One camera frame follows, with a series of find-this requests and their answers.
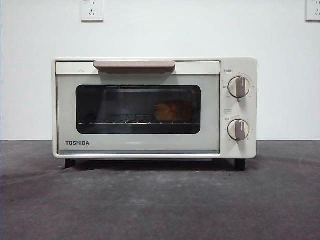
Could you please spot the cream Toshiba toaster oven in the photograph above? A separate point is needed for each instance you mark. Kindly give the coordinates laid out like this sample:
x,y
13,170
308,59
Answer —
x,y
250,67

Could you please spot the cream temperature knob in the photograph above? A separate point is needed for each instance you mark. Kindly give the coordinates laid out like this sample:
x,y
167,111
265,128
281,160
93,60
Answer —
x,y
239,86

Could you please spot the white wall socket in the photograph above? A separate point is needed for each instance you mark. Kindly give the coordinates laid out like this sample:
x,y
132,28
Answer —
x,y
91,11
313,11

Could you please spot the cream timer knob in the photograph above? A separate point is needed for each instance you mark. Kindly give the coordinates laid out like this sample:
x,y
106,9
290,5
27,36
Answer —
x,y
238,129

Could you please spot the golden brown bread loaf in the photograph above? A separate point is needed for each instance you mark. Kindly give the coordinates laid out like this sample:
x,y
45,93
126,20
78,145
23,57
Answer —
x,y
172,111

